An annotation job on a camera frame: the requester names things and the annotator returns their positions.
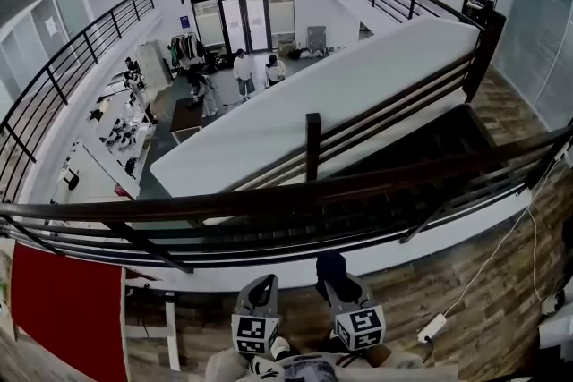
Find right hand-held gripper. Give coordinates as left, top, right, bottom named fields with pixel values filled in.
left=324, top=279, right=388, bottom=352

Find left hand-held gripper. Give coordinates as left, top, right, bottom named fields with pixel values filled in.
left=230, top=275, right=282, bottom=357

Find dark blue cloth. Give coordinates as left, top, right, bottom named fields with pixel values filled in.
left=315, top=252, right=362, bottom=306

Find dark wooden railing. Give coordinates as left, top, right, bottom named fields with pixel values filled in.
left=0, top=127, right=573, bottom=274

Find person's left forearm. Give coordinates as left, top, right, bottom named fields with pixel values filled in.
left=204, top=346, right=250, bottom=382

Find person's right forearm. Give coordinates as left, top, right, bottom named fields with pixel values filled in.
left=364, top=344, right=458, bottom=382

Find person's white shoe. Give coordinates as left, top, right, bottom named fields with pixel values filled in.
left=270, top=335, right=292, bottom=361

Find person's white printed jacket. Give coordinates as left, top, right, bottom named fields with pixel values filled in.
left=248, top=352, right=372, bottom=382

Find white power strip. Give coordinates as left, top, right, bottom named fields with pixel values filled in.
left=416, top=312, right=449, bottom=344

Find red covered table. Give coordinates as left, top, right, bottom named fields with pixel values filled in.
left=8, top=242, right=183, bottom=382

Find dark wooden staircase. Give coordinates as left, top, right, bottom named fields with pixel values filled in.
left=214, top=102, right=538, bottom=247

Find dark brown counter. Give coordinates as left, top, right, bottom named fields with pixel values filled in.
left=169, top=97, right=205, bottom=144

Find white desk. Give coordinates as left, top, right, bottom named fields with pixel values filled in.
left=536, top=308, right=573, bottom=350

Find black round stool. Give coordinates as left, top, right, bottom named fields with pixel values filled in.
left=62, top=168, right=81, bottom=192

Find light wooden table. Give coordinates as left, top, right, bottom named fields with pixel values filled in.
left=0, top=236, right=18, bottom=341

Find white lockers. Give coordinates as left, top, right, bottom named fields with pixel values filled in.
left=133, top=40, right=174, bottom=93

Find grey metal cabinet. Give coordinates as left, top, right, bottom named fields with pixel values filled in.
left=306, top=25, right=327, bottom=53

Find white cable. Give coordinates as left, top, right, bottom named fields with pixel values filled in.
left=526, top=205, right=550, bottom=305
left=442, top=147, right=563, bottom=318

